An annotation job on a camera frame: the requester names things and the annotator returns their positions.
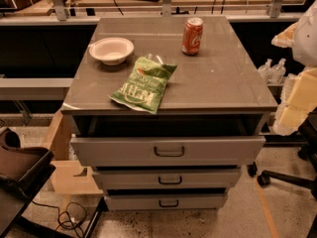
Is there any bottom grey drawer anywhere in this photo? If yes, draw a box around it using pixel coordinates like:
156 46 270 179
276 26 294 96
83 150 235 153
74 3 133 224
104 193 227 211

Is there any middle grey drawer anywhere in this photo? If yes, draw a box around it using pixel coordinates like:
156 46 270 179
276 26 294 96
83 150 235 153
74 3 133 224
93 169 241 190

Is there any grey drawer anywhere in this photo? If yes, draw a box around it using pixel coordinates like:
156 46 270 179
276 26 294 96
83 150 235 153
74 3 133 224
104 193 227 211
93 169 241 190
70 136 264 167

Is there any orange soda can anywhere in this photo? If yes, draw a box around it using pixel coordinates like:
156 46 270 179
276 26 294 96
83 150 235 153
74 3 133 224
182 17 203 55

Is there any top grey drawer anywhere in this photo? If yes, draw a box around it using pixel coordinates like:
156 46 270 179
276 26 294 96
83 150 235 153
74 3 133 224
70 136 264 167

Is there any grey drawer cabinet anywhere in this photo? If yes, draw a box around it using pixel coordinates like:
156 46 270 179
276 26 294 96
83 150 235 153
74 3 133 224
61 16 276 197

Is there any black floor cable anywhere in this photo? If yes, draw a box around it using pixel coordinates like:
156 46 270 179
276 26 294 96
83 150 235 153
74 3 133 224
31 199 88 238

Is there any green chip bag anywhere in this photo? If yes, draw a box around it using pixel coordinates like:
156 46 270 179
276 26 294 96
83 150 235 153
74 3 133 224
110 54 177 114

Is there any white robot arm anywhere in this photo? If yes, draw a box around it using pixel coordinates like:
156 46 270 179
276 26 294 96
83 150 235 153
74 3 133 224
271 1 317 136

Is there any white paper bowl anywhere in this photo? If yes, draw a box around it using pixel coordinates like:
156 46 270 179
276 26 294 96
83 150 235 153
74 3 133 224
88 38 134 65

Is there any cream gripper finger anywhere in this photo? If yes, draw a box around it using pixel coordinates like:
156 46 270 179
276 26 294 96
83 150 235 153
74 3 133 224
271 23 297 48
272 66 317 136

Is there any black office chair base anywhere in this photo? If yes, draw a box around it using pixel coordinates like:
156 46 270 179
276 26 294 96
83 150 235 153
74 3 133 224
247 147 317 199

